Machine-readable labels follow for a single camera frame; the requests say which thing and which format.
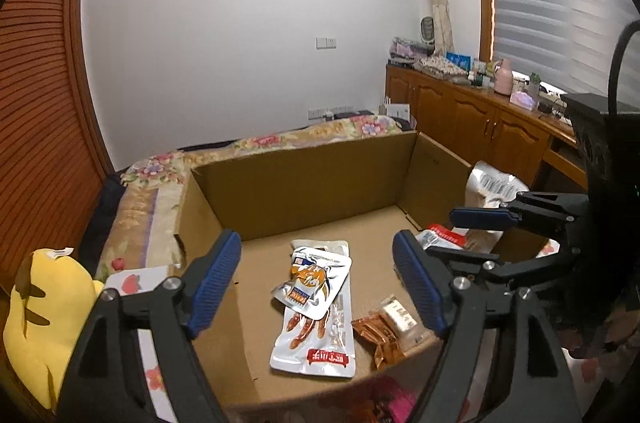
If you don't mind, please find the small beige snack packet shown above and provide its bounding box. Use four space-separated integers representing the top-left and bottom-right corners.
377 295 436 351

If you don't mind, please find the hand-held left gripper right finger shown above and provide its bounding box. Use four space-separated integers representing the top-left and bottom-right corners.
391 230 583 423

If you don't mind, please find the patterned folded cloth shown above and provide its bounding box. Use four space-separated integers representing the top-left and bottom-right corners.
415 53 473 78

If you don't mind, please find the floral blanket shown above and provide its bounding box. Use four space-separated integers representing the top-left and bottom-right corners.
95 115 416 284

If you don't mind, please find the wooden slatted wardrobe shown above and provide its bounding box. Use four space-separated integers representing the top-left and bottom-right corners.
0 0 116 299

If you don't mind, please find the dark blue bed sheet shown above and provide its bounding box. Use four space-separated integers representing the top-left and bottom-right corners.
77 173 126 274

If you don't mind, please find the brown cardboard box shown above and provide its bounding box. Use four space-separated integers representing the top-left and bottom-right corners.
172 130 548 409

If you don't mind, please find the wooden cabinet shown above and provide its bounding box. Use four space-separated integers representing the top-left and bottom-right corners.
385 63 591 194

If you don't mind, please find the purple folded cloth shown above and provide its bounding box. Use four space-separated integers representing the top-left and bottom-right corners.
390 37 435 58

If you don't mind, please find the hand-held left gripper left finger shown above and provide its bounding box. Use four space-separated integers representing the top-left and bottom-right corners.
55 229 243 423

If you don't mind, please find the white grey printed snack packet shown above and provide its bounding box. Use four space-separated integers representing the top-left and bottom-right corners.
415 160 531 256

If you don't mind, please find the chicken feet snack packet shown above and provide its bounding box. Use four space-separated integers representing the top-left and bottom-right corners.
270 239 357 379

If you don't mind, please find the yellow plush toy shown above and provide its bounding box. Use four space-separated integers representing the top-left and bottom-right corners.
2 247 106 411

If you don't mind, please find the grey window blind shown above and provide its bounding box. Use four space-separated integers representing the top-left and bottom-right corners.
482 0 640 104

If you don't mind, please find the small brown snack packet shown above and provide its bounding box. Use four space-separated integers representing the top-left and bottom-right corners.
351 310 406 371

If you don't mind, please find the pink-ended sausage packet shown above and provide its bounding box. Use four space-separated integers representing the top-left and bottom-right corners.
345 378 426 423

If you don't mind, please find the silver orange printed snack packet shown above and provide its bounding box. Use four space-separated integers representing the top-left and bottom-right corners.
271 247 353 320

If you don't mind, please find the pink bottle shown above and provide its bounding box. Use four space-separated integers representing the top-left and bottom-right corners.
492 58 514 96

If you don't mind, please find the white paper bag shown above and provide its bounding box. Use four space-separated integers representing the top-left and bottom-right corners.
382 100 412 121

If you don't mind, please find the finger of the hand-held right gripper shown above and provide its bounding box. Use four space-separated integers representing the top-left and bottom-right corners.
425 237 583 300
449 190 588 234

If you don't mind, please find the power strip with cables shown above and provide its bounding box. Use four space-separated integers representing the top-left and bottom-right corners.
537 88 576 126

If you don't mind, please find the black cable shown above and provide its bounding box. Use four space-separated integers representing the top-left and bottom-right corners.
606 20 640 114

